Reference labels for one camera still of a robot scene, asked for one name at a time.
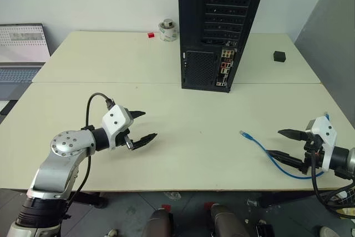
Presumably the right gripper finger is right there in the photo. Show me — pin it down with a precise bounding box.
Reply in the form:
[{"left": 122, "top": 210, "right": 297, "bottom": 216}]
[
  {"left": 277, "top": 128, "right": 307, "bottom": 142},
  {"left": 266, "top": 150, "right": 306, "bottom": 172}
]

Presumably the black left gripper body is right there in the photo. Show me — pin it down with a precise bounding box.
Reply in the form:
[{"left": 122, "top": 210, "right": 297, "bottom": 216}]
[{"left": 115, "top": 109, "right": 137, "bottom": 150}]

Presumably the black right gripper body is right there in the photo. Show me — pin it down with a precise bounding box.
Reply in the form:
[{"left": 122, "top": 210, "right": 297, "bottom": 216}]
[{"left": 301, "top": 120, "right": 326, "bottom": 174}]

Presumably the black table foot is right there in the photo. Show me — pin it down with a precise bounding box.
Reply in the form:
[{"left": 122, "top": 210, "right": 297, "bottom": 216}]
[{"left": 72, "top": 191, "right": 108, "bottom": 209}]

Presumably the small black cube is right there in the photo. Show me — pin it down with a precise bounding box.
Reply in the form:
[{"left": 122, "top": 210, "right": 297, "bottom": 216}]
[{"left": 272, "top": 51, "right": 287, "bottom": 63}]

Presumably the white shoe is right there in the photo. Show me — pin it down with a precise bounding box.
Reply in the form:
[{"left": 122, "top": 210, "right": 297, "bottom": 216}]
[{"left": 318, "top": 225, "right": 338, "bottom": 237}]

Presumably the dark rounded shape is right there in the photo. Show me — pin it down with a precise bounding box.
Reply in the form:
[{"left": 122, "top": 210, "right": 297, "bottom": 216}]
[
  {"left": 146, "top": 208, "right": 175, "bottom": 237},
  {"left": 208, "top": 203, "right": 246, "bottom": 237}
]

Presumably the white tape roll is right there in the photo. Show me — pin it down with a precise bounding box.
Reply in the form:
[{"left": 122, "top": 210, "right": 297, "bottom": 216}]
[{"left": 158, "top": 22, "right": 179, "bottom": 43}]

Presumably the black computer tower case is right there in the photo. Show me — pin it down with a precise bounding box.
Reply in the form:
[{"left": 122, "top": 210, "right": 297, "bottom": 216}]
[{"left": 177, "top": 0, "right": 270, "bottom": 94}]

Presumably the grey open laptop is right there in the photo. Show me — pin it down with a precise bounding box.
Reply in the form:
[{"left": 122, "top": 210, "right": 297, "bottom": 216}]
[{"left": 0, "top": 23, "right": 52, "bottom": 101}]

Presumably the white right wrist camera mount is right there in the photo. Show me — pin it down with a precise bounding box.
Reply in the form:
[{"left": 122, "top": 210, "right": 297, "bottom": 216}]
[{"left": 310, "top": 115, "right": 338, "bottom": 172}]

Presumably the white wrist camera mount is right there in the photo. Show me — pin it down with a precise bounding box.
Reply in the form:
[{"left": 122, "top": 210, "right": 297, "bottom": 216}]
[
  {"left": 310, "top": 115, "right": 338, "bottom": 172},
  {"left": 101, "top": 104, "right": 134, "bottom": 152}
]

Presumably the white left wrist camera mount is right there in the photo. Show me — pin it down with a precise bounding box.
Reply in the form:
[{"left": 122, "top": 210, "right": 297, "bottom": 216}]
[{"left": 101, "top": 104, "right": 134, "bottom": 152}]

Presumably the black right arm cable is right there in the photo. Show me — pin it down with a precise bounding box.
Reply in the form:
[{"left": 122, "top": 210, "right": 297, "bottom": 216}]
[{"left": 310, "top": 150, "right": 355, "bottom": 214}]

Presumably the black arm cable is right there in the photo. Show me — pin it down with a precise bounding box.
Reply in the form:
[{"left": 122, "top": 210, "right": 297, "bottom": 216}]
[
  {"left": 310, "top": 150, "right": 355, "bottom": 214},
  {"left": 65, "top": 92, "right": 115, "bottom": 213}
]

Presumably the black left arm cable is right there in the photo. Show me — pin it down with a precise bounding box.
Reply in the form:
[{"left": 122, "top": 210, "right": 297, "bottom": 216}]
[{"left": 65, "top": 92, "right": 115, "bottom": 213}]

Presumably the blue ethernet cable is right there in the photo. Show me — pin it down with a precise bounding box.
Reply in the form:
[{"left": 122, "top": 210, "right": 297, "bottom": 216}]
[{"left": 239, "top": 129, "right": 326, "bottom": 180}]

